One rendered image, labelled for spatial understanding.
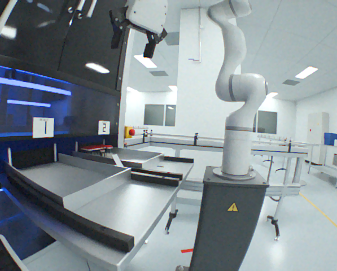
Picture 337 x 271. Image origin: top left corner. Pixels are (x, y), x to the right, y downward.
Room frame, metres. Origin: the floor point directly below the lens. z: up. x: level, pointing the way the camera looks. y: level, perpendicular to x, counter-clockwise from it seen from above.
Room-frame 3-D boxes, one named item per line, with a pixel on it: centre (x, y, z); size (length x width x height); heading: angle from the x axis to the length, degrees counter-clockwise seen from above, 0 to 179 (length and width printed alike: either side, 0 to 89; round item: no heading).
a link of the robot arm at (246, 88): (0.63, -0.31, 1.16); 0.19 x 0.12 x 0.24; 48
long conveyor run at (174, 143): (1.52, -0.48, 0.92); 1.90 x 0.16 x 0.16; 75
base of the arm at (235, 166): (0.65, -0.29, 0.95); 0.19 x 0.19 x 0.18
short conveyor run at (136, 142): (1.30, 0.32, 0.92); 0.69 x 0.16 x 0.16; 165
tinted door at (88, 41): (0.66, 0.33, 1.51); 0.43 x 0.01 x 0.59; 165
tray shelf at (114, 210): (0.53, 0.19, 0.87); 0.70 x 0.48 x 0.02; 165
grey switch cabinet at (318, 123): (4.67, -5.92, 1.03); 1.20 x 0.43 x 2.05; 165
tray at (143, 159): (0.72, 0.21, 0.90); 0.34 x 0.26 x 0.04; 75
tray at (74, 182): (0.39, 0.30, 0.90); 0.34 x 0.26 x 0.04; 75
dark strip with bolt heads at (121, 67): (0.85, 0.27, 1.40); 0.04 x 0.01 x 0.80; 165
